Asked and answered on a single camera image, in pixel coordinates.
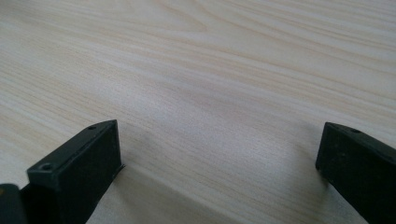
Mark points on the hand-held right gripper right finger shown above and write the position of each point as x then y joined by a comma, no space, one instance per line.
358,165

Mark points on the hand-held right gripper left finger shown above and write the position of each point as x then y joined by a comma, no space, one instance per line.
81,168

